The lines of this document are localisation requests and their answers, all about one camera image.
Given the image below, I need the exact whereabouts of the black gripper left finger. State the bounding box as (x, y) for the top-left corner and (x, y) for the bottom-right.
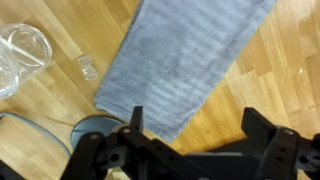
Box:
(60, 105), (188, 180)

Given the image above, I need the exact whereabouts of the dark green zip case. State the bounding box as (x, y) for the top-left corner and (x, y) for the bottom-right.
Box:
(181, 137), (268, 158)

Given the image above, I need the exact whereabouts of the clear glass jar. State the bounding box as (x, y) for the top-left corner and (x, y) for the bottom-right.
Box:
(0, 23), (53, 100)

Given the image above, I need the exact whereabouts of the wooden desk lamp grey base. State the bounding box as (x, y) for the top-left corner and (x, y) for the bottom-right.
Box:
(70, 115), (126, 149)

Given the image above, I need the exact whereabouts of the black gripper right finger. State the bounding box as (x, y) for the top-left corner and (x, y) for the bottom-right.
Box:
(241, 107), (320, 180)

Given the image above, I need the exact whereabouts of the grey ribbed towel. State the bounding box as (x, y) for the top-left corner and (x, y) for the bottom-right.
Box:
(93, 0), (278, 144)

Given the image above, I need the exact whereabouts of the small clear plastic piece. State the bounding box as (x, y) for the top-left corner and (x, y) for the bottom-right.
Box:
(74, 54), (99, 81)

